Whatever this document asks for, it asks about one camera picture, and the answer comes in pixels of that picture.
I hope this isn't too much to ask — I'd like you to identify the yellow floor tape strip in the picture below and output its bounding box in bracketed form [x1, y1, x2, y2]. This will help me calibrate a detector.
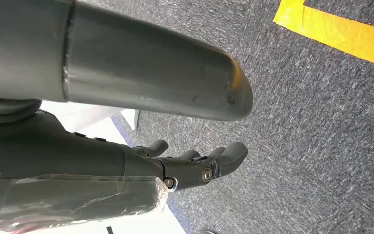
[272, 0, 374, 72]

